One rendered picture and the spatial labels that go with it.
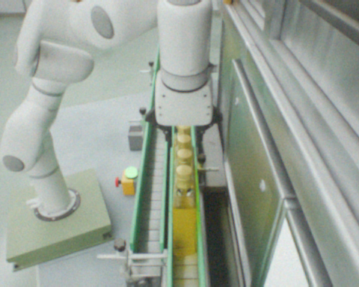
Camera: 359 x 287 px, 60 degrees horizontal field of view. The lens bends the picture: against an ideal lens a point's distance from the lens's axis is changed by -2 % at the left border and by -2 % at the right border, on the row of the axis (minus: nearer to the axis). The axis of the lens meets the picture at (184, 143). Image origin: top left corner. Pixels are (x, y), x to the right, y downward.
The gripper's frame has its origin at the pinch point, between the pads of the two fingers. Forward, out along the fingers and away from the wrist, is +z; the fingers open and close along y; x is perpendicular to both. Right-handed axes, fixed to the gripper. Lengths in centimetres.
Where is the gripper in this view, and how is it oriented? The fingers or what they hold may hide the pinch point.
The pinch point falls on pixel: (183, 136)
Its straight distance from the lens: 62.8
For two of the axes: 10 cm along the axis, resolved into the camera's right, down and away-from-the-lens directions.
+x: 0.2, 7.9, -6.2
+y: -10.0, 0.1, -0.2
